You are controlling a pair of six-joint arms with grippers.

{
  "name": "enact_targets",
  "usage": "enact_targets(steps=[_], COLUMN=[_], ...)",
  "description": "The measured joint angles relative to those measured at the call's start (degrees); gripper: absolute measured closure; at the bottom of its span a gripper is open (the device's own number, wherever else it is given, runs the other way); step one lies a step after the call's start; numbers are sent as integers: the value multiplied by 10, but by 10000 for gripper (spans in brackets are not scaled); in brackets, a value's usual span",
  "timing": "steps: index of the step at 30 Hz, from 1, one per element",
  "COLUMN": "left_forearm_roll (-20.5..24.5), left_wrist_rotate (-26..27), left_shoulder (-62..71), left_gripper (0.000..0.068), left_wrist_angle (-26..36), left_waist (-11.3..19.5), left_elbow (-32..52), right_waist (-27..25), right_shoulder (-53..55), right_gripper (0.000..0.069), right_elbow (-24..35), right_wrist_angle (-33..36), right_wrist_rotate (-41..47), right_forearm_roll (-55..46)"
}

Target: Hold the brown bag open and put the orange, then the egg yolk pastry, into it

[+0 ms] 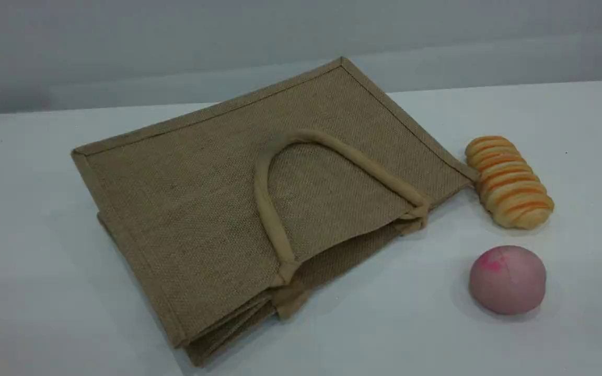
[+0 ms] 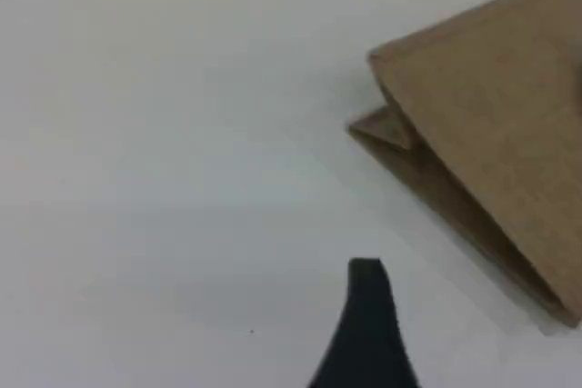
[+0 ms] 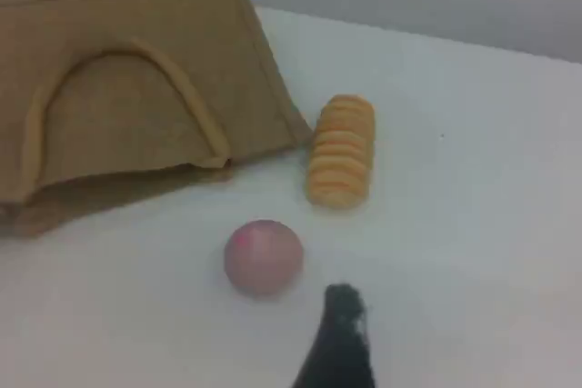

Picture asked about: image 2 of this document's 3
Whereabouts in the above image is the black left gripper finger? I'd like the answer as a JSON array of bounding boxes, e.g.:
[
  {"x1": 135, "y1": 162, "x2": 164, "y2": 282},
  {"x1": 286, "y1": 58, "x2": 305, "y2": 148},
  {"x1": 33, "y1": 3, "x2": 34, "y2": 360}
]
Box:
[{"x1": 306, "y1": 258, "x2": 422, "y2": 388}]

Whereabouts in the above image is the brown burlap bag with handle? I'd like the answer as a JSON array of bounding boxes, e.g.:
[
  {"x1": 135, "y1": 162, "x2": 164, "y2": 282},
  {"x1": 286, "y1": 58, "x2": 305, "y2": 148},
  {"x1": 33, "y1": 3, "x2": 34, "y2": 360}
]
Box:
[{"x1": 347, "y1": 0, "x2": 582, "y2": 330}]

